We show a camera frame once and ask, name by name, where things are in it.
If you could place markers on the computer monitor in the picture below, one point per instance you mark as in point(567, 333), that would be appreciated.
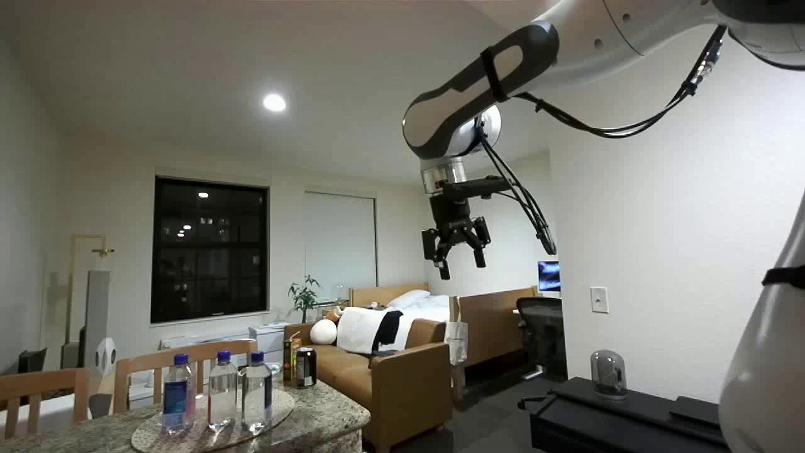
point(550, 275)

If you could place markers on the right clear water bottle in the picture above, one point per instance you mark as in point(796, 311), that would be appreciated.
point(254, 393)

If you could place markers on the clear glass jar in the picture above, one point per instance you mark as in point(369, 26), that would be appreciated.
point(606, 372)

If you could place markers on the wall light switch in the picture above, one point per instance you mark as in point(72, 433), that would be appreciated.
point(599, 301)

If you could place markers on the right wooden chair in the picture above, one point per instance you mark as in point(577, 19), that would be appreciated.
point(155, 364)

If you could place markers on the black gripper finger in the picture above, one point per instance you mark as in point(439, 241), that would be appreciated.
point(443, 270)
point(478, 256)

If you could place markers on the potted green plant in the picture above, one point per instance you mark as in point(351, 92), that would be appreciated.
point(306, 292)

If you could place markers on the water bottle blue label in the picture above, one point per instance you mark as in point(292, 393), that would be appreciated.
point(180, 396)

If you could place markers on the left wooden chair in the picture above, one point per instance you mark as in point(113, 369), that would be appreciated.
point(25, 393)

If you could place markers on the middle clear water bottle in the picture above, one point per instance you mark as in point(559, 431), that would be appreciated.
point(221, 392)

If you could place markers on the white window blind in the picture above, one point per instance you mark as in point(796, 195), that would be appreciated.
point(337, 242)

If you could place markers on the wooden desk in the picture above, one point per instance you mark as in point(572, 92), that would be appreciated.
point(492, 324)

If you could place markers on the dark drink can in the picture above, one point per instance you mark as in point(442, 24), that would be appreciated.
point(306, 367)

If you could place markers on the black office chair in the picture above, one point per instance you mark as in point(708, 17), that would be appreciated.
point(542, 329)

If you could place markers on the clear water bottle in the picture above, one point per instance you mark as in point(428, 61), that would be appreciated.
point(221, 392)
point(254, 393)

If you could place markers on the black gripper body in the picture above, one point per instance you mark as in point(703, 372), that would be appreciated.
point(452, 213)

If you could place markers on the ceiling light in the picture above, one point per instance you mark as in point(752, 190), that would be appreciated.
point(274, 102)

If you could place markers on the white pillow on armchair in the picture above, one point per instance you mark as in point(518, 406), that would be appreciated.
point(369, 330)

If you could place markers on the dark window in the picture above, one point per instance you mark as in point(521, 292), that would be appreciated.
point(209, 250)

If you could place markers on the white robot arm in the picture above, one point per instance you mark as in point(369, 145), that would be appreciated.
point(760, 408)

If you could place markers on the black case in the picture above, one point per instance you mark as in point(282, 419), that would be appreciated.
point(580, 419)

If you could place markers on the tan armchair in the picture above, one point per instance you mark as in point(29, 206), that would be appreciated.
point(406, 393)

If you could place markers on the wooden chair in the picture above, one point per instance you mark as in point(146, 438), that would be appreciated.
point(155, 364)
point(25, 393)

